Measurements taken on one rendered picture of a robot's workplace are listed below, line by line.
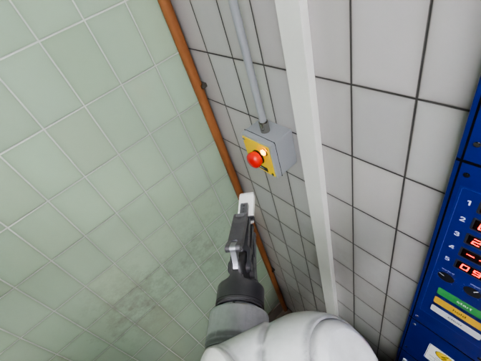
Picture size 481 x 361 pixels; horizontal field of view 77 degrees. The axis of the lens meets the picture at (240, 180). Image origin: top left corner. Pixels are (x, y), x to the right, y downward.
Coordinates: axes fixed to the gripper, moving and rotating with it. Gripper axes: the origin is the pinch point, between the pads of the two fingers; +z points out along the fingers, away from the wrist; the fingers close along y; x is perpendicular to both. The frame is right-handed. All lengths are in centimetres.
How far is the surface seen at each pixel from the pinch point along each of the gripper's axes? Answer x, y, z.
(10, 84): -42, -29, 14
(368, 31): 23.2, -27.0, 4.5
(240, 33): 4.7, -26.8, 17.3
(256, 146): 2.3, -3.1, 15.1
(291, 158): 9.4, 2.7, 15.7
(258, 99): 4.9, -13.3, 17.3
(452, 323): 36.6, 27.1, -13.4
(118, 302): -55, 41, 1
